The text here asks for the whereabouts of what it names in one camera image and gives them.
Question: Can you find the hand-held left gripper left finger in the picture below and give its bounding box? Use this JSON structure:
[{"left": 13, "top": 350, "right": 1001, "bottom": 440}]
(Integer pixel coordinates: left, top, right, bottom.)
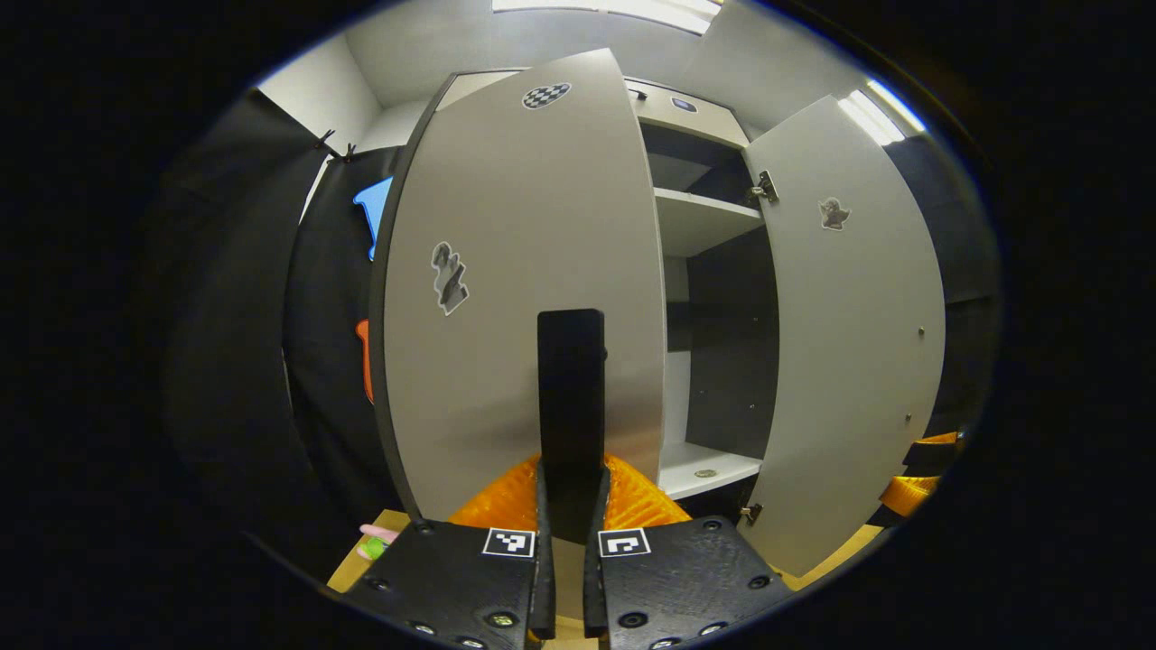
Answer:
[{"left": 341, "top": 451, "right": 558, "bottom": 650}]

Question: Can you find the white cabinet shelf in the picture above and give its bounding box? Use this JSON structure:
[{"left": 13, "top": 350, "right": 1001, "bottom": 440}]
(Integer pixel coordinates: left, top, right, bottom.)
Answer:
[
  {"left": 655, "top": 188, "right": 767, "bottom": 258},
  {"left": 657, "top": 441, "right": 764, "bottom": 500}
]

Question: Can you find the grey double-door shoe cabinet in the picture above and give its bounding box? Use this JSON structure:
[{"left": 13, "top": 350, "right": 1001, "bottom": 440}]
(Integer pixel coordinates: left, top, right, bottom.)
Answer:
[{"left": 368, "top": 68, "right": 782, "bottom": 543}]

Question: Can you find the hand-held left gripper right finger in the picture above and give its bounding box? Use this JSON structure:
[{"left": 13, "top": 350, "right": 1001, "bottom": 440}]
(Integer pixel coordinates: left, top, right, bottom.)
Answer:
[{"left": 583, "top": 451, "right": 770, "bottom": 650}]

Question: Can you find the small pink toy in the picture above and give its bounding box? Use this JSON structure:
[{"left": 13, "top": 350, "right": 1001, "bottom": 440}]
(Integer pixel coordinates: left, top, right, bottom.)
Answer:
[{"left": 358, "top": 524, "right": 399, "bottom": 562}]

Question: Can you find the black door handle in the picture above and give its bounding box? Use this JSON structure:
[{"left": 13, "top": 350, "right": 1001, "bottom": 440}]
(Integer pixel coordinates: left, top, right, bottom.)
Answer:
[{"left": 537, "top": 309, "right": 606, "bottom": 544}]

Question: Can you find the grey cabinet door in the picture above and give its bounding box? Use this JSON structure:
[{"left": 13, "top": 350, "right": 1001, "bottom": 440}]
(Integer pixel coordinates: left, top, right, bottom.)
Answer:
[
  {"left": 741, "top": 95, "right": 946, "bottom": 579},
  {"left": 375, "top": 48, "right": 667, "bottom": 525}
]

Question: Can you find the ceiling light panel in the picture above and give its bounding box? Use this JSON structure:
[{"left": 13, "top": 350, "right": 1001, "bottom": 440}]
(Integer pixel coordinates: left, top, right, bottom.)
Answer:
[
  {"left": 492, "top": 0, "right": 723, "bottom": 35},
  {"left": 837, "top": 79, "right": 927, "bottom": 145}
]

